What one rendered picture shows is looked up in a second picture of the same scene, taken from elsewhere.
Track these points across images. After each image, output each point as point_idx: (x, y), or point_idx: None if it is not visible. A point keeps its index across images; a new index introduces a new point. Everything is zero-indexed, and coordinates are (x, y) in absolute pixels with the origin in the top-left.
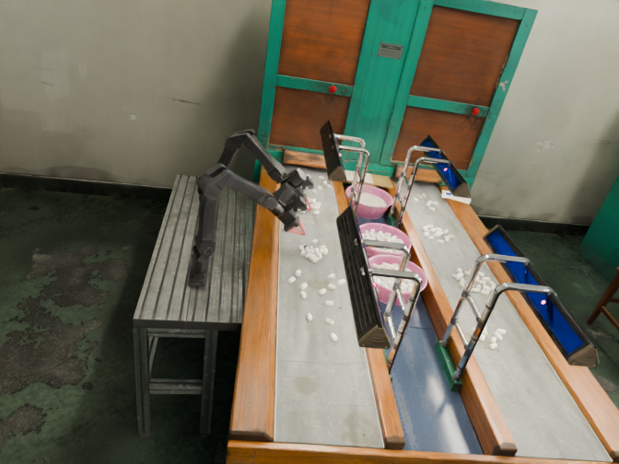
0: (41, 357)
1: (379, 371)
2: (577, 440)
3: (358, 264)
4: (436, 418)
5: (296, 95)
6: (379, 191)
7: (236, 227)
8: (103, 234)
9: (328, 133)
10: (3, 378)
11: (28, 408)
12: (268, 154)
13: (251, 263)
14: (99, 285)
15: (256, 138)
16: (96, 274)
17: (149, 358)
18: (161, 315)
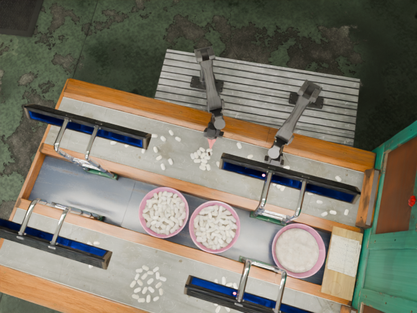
0: (243, 46)
1: (79, 157)
2: (11, 251)
3: (79, 118)
4: (59, 187)
5: (416, 159)
6: (314, 271)
7: (262, 117)
8: (380, 66)
9: (321, 181)
10: (230, 31)
11: (208, 45)
12: (293, 119)
13: (188, 107)
14: (309, 69)
15: (304, 104)
16: (322, 66)
17: None
18: (167, 62)
